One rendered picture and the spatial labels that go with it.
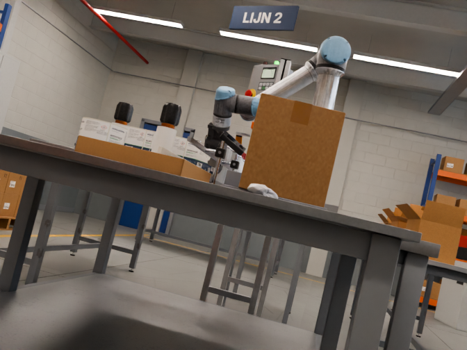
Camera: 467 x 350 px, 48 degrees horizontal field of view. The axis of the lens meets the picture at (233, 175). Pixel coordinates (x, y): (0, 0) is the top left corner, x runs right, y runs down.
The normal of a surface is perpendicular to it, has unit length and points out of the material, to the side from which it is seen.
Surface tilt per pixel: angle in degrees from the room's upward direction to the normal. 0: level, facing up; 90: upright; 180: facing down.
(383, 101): 90
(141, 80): 90
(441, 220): 100
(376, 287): 90
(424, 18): 90
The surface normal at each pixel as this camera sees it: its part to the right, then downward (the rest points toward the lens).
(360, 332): -0.15, -0.11
